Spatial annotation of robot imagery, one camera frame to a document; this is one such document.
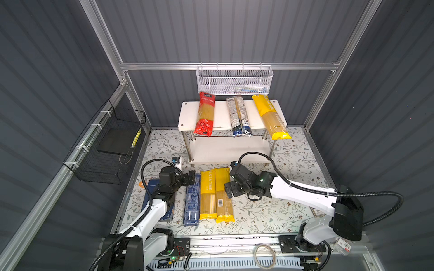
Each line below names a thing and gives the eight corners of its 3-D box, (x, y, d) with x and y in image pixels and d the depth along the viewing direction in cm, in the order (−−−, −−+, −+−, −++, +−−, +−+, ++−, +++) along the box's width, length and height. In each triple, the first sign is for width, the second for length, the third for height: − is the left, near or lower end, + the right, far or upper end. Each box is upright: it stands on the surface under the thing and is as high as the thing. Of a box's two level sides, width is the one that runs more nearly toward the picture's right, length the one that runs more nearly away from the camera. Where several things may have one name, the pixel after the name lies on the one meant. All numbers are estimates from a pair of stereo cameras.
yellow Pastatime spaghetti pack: (200, 219, 83) (199, 217, 81) (200, 172, 100) (200, 170, 98) (217, 218, 84) (217, 216, 81) (215, 171, 100) (215, 169, 98)
